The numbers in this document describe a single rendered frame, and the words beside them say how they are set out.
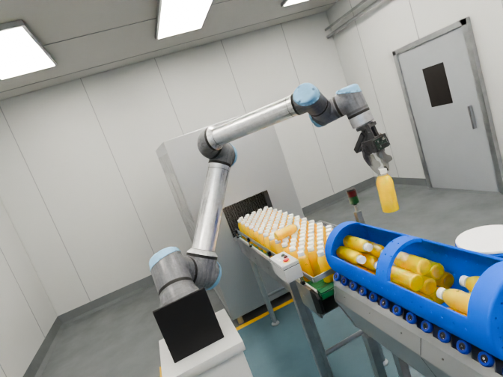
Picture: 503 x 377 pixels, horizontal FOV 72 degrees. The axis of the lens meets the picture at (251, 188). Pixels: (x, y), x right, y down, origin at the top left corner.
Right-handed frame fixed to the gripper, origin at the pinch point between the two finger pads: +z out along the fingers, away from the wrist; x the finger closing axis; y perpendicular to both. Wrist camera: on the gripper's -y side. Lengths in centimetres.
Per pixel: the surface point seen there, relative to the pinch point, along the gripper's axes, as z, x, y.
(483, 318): 40, -22, 46
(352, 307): 59, -26, -32
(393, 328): 61, -25, -3
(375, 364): 98, -25, -41
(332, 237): 24.9, -18.0, -34.1
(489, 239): 51, 34, 1
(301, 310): 62, -42, -64
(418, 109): 13, 310, -303
